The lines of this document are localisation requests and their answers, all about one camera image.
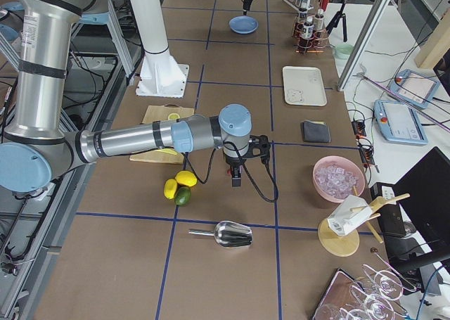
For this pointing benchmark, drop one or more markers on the half lemon slice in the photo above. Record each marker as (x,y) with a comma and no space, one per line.
(173,116)

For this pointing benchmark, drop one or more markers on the copper wire bottle rack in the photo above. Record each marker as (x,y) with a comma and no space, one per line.
(317,44)

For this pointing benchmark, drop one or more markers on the yellow lemon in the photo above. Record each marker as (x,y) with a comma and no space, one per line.
(186,178)
(170,188)

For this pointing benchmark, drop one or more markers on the green bowl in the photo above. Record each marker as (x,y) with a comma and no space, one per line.
(343,50)

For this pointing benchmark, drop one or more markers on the metal scoop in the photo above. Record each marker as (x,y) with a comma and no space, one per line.
(228,234)

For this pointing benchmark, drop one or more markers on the dark drink bottle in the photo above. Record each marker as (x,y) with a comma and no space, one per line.
(319,19)
(308,28)
(302,15)

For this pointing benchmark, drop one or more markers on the pink bowl with ice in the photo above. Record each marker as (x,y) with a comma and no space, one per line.
(335,178)

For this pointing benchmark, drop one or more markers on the blue round plate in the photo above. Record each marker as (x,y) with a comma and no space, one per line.
(243,24)

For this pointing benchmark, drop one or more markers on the cream bear tray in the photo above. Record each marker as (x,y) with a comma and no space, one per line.
(303,86)

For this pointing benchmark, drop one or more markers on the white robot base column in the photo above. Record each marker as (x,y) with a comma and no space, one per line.
(160,75)

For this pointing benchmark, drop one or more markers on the green lime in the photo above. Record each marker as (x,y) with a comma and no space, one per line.
(182,196)

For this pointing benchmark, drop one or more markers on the black tripod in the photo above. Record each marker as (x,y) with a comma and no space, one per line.
(339,16)

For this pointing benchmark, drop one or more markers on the blue teach pendant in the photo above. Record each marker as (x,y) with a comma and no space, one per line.
(398,123)
(414,87)

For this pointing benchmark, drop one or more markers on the wooden cutting board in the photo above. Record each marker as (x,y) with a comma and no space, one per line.
(157,154)

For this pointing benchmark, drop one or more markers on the wooden paper towel stand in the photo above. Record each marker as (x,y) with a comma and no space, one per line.
(338,233)

